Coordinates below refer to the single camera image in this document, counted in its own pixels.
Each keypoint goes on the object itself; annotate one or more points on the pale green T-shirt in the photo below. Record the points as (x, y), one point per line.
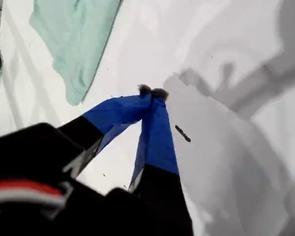
(76, 44)

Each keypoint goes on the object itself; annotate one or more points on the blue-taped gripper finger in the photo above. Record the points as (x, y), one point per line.
(118, 110)
(157, 147)

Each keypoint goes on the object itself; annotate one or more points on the small dark scrap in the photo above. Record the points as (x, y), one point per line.
(183, 133)

